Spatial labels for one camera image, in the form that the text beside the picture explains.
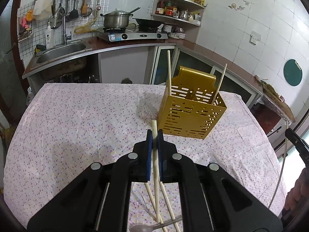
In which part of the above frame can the stainless steel pot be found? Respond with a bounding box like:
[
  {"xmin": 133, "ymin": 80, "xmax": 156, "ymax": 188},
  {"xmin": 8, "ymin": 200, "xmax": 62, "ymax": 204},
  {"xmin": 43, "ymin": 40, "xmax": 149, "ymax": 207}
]
[{"xmin": 100, "ymin": 7, "xmax": 141, "ymax": 29}]

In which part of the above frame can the metal spoon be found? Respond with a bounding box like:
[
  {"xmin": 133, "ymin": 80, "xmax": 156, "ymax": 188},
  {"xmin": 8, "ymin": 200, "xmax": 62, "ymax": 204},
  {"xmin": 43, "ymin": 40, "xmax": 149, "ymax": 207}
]
[{"xmin": 129, "ymin": 216, "xmax": 182, "ymax": 232}]

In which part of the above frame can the silver gas stove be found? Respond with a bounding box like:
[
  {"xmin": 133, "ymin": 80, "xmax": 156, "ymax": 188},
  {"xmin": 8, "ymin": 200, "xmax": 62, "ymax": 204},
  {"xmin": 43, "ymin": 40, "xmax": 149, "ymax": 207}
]
[{"xmin": 96, "ymin": 28, "xmax": 168, "ymax": 43}]

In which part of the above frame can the beige cable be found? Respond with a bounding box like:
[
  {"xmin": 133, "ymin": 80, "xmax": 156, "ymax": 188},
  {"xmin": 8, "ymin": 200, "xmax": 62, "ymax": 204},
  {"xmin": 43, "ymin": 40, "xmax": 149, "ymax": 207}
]
[{"xmin": 267, "ymin": 122, "xmax": 289, "ymax": 210}]

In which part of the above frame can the black wok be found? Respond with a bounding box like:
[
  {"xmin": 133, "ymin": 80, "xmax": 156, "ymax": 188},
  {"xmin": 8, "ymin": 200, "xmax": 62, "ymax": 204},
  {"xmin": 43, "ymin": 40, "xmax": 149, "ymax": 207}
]
[{"xmin": 135, "ymin": 18, "xmax": 162, "ymax": 30}]

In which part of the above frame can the corner spice shelf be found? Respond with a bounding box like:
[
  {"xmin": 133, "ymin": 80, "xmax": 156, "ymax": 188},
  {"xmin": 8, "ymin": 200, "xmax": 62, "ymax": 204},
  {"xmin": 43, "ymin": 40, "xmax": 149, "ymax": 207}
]
[{"xmin": 151, "ymin": 0, "xmax": 206, "ymax": 42}]

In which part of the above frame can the brown kitchen countertop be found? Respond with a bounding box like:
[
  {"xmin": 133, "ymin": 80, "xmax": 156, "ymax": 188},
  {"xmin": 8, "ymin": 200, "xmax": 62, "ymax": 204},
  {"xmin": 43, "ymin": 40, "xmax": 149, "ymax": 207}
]
[{"xmin": 22, "ymin": 37, "xmax": 296, "ymax": 123}]

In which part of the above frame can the white soap bottle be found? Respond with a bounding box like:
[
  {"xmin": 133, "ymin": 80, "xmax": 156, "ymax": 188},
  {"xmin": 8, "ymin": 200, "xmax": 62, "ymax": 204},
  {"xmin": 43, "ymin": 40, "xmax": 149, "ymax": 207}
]
[{"xmin": 45, "ymin": 23, "xmax": 54, "ymax": 49}]

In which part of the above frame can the beige wooden chopstick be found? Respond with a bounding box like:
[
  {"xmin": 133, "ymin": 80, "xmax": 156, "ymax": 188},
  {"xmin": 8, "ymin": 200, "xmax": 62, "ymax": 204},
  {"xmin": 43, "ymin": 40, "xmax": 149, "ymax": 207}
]
[{"xmin": 151, "ymin": 120, "xmax": 161, "ymax": 223}]

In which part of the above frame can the person hand at right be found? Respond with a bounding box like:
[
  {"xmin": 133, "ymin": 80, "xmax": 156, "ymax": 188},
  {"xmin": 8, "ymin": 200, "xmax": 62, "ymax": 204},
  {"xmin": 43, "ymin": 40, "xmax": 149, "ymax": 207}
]
[{"xmin": 284, "ymin": 168, "xmax": 308, "ymax": 211}]

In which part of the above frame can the metal faucet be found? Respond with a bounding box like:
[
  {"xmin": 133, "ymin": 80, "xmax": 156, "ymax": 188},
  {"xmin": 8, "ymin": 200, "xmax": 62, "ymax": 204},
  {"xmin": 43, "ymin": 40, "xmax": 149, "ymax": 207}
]
[{"xmin": 51, "ymin": 6, "xmax": 72, "ymax": 45}]

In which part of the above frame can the wall utensil rack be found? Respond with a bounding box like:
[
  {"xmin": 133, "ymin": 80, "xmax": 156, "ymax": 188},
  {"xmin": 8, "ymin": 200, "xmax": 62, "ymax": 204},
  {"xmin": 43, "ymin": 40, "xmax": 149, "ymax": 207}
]
[{"xmin": 32, "ymin": 0, "xmax": 95, "ymax": 23}]

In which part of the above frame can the stainless steel sink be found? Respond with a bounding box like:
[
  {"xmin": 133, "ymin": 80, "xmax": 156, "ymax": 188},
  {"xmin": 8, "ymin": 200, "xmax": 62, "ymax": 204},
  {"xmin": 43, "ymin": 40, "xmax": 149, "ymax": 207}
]
[{"xmin": 36, "ymin": 41, "xmax": 87, "ymax": 64}]

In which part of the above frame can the gold perforated utensil holder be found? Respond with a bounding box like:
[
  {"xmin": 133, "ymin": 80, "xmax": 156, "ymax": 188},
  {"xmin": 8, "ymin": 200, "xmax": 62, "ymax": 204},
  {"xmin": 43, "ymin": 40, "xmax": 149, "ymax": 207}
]
[{"xmin": 157, "ymin": 66, "xmax": 227, "ymax": 139}]

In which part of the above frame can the green round cutting board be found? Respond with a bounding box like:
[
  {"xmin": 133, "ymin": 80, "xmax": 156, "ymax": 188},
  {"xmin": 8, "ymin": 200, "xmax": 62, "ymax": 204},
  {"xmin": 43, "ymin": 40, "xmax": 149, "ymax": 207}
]
[{"xmin": 283, "ymin": 59, "xmax": 303, "ymax": 86}]

